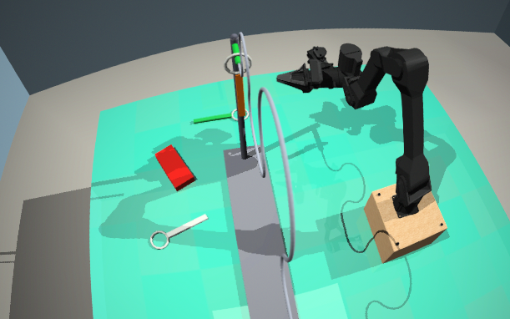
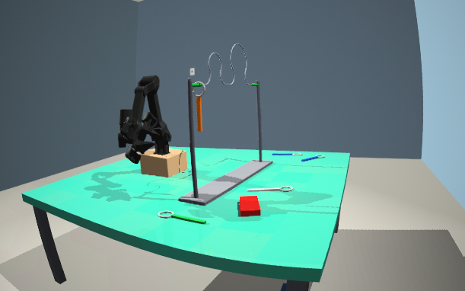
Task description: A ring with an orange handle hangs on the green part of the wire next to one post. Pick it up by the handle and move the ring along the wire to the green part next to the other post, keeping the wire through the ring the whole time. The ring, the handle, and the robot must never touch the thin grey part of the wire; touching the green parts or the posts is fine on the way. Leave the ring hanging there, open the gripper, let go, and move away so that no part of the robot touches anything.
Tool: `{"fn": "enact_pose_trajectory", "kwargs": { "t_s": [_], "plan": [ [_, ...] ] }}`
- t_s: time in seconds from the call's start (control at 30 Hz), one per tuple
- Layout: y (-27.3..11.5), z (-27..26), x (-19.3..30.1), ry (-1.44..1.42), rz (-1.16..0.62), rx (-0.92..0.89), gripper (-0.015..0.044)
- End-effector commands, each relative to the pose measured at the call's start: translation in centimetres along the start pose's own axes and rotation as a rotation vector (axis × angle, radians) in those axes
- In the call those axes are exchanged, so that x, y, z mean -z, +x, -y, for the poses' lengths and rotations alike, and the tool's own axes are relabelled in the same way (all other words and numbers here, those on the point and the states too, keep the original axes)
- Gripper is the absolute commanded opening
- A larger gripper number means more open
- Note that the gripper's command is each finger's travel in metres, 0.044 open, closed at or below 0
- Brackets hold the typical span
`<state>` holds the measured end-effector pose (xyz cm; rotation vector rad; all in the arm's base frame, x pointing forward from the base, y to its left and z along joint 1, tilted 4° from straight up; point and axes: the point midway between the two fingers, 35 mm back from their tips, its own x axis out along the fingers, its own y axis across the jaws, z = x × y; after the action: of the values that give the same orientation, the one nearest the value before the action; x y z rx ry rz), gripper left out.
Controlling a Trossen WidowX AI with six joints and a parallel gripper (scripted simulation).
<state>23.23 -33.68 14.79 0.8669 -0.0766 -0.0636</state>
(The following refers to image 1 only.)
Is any white loop with flat handle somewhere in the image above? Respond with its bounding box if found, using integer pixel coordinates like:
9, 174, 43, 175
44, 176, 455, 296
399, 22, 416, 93
150, 214, 208, 250

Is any white loop with orange handle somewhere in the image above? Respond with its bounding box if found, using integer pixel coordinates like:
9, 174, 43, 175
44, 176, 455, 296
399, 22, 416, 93
224, 53, 252, 117

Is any green bar with white loop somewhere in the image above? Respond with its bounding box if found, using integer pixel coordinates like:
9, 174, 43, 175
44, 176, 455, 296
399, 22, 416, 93
194, 109, 249, 124

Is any red flat block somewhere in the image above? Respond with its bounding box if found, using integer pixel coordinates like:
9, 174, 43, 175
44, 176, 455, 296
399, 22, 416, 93
155, 145, 194, 191

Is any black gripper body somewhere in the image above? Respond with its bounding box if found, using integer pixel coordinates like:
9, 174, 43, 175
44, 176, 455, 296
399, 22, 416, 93
302, 58, 340, 93

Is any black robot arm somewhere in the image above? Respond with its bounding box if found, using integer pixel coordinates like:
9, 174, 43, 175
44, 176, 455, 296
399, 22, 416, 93
336, 43, 432, 218

